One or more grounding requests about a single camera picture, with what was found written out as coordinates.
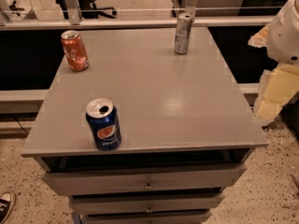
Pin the grey metal railing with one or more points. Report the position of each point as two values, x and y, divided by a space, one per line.
48 15

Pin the orange soda can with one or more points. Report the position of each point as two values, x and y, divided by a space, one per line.
74 50

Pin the blue pepsi can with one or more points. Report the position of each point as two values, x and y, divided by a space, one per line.
102 118

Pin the grey drawer cabinet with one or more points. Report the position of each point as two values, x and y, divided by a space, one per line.
173 110

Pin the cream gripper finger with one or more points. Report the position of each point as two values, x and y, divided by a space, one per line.
276 89
260 39

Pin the black and white sneaker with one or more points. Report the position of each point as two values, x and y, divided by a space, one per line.
7 201

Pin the grey drawer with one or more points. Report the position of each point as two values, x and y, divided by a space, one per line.
179 217
146 203
146 179

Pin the top grey drawer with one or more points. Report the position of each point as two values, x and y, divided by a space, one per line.
146 179

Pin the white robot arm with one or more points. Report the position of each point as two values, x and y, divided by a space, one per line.
280 37

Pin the silver slim can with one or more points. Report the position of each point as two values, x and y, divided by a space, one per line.
182 35

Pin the middle grey drawer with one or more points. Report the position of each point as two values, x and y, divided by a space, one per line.
146 203

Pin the bottom grey drawer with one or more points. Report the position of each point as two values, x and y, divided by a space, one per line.
179 217

